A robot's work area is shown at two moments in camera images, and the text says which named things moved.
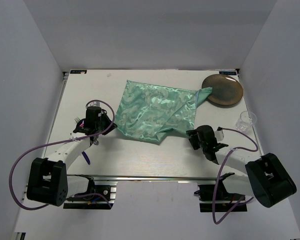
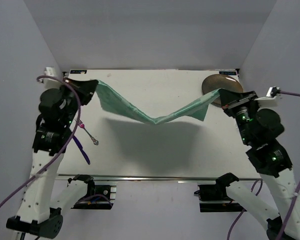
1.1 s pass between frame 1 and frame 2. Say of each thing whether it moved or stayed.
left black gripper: moved
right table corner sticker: stayed
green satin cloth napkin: moved
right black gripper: moved
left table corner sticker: stayed
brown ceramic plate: stayed
